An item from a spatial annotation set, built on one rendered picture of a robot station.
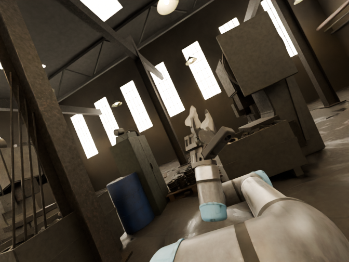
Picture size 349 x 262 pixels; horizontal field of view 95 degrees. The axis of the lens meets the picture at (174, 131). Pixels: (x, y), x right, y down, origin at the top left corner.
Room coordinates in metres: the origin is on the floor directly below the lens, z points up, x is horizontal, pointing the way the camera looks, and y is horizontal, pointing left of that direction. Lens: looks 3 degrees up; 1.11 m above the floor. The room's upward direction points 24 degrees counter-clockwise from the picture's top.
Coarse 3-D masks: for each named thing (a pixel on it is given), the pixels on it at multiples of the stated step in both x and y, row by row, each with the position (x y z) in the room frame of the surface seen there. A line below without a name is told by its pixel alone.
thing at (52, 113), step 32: (0, 0) 1.87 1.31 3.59; (64, 0) 3.40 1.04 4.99; (256, 0) 6.46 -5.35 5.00; (0, 32) 2.01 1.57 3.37; (288, 32) 5.50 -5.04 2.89; (32, 64) 1.94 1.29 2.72; (320, 64) 5.27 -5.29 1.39; (32, 96) 1.99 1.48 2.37; (320, 96) 5.52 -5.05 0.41; (32, 128) 1.95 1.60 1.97; (64, 128) 2.02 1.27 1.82; (64, 160) 1.86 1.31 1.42; (64, 192) 2.01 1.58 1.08; (96, 224) 1.92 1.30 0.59; (96, 256) 1.99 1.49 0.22; (128, 256) 2.05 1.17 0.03
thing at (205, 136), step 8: (192, 136) 0.56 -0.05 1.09; (200, 136) 0.51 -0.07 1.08; (208, 136) 0.53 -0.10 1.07; (192, 144) 0.54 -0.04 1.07; (200, 144) 0.51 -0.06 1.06; (192, 152) 0.56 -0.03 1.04; (200, 152) 0.53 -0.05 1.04; (192, 160) 0.56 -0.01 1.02; (200, 160) 0.55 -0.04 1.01; (208, 160) 0.49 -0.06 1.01
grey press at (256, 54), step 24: (240, 24) 2.33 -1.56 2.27; (264, 24) 2.30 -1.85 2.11; (240, 48) 2.35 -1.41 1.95; (264, 48) 2.32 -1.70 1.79; (216, 72) 3.16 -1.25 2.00; (240, 72) 2.37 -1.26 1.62; (264, 72) 2.33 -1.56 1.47; (288, 72) 2.30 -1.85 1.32; (240, 96) 2.78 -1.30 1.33; (264, 96) 2.68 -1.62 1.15; (288, 96) 2.57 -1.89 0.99; (264, 120) 2.61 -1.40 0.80; (288, 120) 2.58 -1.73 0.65; (312, 120) 2.55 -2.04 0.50; (312, 144) 2.57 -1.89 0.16
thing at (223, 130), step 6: (222, 126) 0.46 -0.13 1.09; (222, 132) 0.46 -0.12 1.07; (228, 132) 0.45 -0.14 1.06; (234, 132) 0.47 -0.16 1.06; (216, 138) 0.47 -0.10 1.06; (222, 138) 0.46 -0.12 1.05; (228, 138) 0.46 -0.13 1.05; (210, 144) 0.49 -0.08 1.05; (216, 144) 0.47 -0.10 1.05; (222, 144) 0.49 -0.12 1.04; (204, 150) 0.51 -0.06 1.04; (210, 150) 0.49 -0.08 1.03; (216, 150) 0.50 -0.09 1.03; (204, 156) 0.51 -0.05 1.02; (210, 156) 0.51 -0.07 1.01
